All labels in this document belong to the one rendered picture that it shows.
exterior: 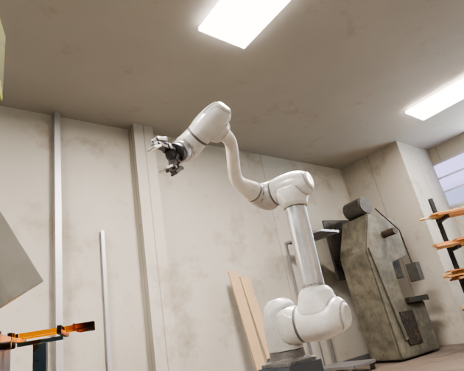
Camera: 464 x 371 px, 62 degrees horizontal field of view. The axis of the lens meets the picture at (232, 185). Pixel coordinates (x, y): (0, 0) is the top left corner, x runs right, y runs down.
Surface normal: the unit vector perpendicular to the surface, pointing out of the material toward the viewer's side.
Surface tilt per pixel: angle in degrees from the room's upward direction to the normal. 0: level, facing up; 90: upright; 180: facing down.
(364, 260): 92
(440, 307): 90
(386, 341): 92
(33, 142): 90
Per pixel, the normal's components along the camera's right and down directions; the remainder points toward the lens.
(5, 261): 0.66, -0.38
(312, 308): -0.57, -0.29
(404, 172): -0.79, -0.09
